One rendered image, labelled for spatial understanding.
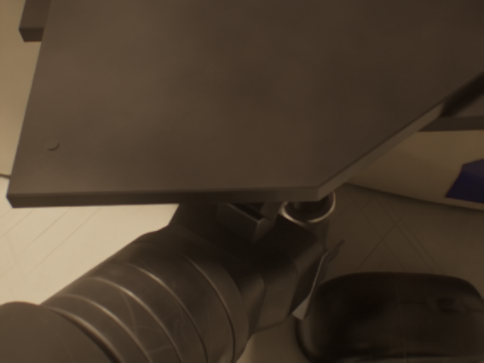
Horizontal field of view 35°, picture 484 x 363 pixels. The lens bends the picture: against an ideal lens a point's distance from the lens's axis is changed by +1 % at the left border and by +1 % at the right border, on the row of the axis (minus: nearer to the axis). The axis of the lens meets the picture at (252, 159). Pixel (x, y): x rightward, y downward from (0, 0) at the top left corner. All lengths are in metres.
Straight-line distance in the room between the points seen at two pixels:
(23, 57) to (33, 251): 0.14
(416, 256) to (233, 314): 0.19
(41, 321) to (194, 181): 0.07
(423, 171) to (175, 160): 0.24
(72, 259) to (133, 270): 0.20
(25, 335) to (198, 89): 0.11
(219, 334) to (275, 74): 0.11
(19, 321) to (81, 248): 0.23
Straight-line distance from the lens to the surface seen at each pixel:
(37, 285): 0.52
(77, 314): 0.31
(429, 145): 0.49
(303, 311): 0.42
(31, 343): 0.29
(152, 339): 0.31
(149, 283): 0.32
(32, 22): 0.39
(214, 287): 0.34
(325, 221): 0.45
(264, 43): 0.33
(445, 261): 0.51
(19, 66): 0.47
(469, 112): 0.32
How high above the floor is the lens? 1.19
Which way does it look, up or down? 54 degrees down
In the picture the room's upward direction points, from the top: 6 degrees counter-clockwise
